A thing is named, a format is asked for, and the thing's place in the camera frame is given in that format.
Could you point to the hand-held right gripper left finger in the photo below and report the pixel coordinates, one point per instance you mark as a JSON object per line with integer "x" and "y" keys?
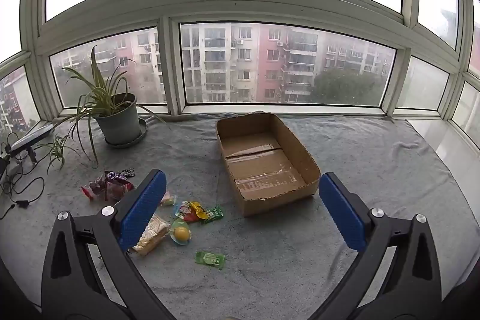
{"x": 144, "y": 209}

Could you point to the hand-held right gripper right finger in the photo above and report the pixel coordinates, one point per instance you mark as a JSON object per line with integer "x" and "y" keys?
{"x": 343, "y": 215}

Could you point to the clear bread package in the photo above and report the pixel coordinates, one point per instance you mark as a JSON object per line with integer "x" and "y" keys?
{"x": 155, "y": 233}

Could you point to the black patterned snack packet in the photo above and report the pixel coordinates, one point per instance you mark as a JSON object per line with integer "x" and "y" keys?
{"x": 129, "y": 172}

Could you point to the yellow jelly cup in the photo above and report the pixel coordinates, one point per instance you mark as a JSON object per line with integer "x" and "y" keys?
{"x": 181, "y": 233}

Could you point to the yellow red snack packet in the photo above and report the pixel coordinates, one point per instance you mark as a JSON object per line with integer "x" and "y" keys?
{"x": 197, "y": 211}

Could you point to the cardboard box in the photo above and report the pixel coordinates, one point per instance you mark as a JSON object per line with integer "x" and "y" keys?
{"x": 262, "y": 162}

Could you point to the green pot saucer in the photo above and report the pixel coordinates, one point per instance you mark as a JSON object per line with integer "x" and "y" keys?
{"x": 141, "y": 132}

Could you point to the grey blanket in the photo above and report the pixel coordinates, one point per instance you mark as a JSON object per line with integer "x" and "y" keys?
{"x": 262, "y": 248}

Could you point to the potted spider plant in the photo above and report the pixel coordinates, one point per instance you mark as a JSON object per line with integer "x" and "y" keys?
{"x": 116, "y": 121}

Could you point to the white window frame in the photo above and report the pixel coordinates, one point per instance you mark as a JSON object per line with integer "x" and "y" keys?
{"x": 262, "y": 3}

